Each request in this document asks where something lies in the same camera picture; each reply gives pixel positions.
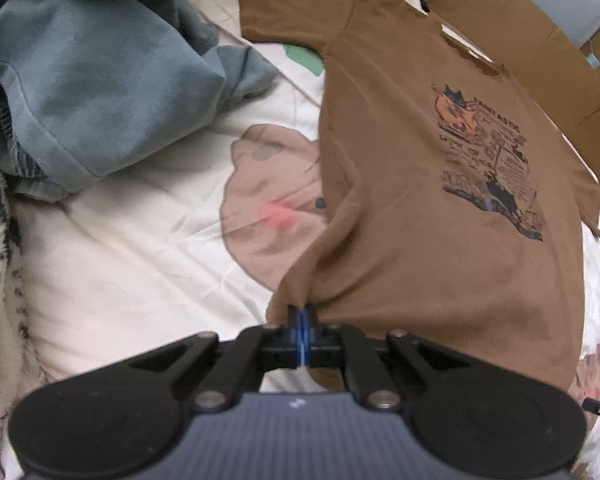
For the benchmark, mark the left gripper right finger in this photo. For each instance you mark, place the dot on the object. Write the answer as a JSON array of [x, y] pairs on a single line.
[[347, 350]]

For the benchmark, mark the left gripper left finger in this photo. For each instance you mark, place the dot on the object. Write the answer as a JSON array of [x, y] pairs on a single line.
[[225, 371]]

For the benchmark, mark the brown t-shirt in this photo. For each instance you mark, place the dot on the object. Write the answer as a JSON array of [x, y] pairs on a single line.
[[455, 208]]

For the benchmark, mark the cream bear print bedsheet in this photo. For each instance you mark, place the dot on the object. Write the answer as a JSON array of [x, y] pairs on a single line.
[[139, 259]]

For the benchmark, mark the flattened cardboard box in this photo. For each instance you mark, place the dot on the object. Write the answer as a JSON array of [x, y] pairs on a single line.
[[517, 34]]

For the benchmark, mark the grey-blue sweatshirt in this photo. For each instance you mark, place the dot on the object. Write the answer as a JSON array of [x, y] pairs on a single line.
[[89, 87]]

